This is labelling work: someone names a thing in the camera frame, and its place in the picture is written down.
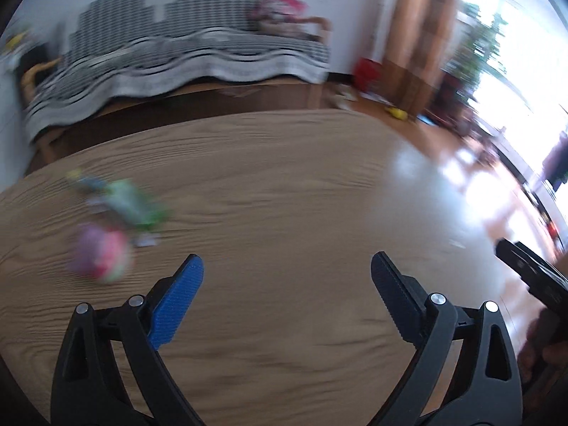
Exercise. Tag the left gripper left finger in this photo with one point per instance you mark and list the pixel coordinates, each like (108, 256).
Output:
(109, 370)

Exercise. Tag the right hand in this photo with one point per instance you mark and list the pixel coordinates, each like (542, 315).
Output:
(536, 347)

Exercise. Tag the brown curtain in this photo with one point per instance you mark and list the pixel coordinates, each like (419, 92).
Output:
(415, 50)

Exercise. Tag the potted plant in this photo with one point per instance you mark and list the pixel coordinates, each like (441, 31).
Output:
(478, 51)

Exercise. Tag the pink round wrapper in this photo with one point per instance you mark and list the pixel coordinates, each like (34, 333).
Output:
(101, 254)

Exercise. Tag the wooden sofa bench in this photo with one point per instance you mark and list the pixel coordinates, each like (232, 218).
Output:
(177, 88)

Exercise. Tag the black white patterned blanket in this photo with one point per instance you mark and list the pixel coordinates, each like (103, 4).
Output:
(158, 9)

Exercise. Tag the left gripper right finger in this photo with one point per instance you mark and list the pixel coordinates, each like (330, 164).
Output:
(463, 371)

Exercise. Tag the green snack wrapper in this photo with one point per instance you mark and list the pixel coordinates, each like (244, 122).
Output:
(132, 207)

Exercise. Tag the pink plush doll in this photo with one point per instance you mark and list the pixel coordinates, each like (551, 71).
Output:
(278, 17)

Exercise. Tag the red bucket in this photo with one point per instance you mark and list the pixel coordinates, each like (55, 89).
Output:
(366, 74)

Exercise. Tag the yellow toy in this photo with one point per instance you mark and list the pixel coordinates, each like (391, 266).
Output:
(397, 113)

